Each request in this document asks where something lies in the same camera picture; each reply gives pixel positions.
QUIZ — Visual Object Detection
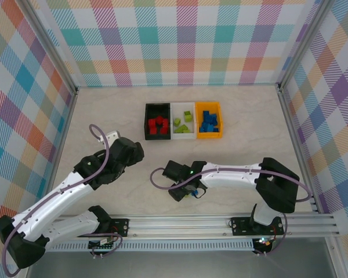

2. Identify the yellow plastic bin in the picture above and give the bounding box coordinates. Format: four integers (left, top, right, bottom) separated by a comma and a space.
194, 100, 223, 140

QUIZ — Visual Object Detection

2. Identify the black plastic bin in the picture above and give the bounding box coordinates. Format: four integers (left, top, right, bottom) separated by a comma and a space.
144, 103, 173, 141

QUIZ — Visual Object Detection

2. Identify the white plastic bin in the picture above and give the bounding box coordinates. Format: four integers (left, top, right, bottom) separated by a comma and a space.
171, 101, 197, 140

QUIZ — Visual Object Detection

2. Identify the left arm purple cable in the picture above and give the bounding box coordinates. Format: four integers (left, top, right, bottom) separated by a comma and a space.
1, 124, 124, 276

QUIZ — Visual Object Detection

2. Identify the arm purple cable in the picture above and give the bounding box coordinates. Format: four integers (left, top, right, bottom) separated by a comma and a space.
150, 167, 313, 257
1, 124, 124, 276

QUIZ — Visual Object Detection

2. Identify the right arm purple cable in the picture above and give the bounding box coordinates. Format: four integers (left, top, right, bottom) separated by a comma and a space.
150, 167, 313, 257

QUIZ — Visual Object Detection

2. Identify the aluminium mounting rail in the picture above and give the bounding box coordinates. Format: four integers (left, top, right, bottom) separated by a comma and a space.
20, 213, 342, 241

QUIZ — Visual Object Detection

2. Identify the aluminium side rail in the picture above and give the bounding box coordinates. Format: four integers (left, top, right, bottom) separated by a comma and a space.
277, 86, 320, 215
39, 86, 79, 218

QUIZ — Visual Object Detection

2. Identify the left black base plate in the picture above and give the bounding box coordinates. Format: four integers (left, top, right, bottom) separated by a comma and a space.
88, 217, 131, 238

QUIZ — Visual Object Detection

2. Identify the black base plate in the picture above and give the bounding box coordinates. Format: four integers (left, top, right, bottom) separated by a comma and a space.
88, 217, 131, 238
230, 215, 288, 237

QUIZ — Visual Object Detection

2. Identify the white slotted cable duct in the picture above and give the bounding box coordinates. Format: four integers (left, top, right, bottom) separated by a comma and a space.
46, 242, 255, 252

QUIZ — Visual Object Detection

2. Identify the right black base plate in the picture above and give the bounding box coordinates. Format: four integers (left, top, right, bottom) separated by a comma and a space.
230, 215, 288, 237

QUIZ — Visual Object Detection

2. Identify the aluminium frame post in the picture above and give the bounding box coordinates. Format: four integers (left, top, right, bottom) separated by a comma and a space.
19, 0, 79, 95
275, 0, 333, 93

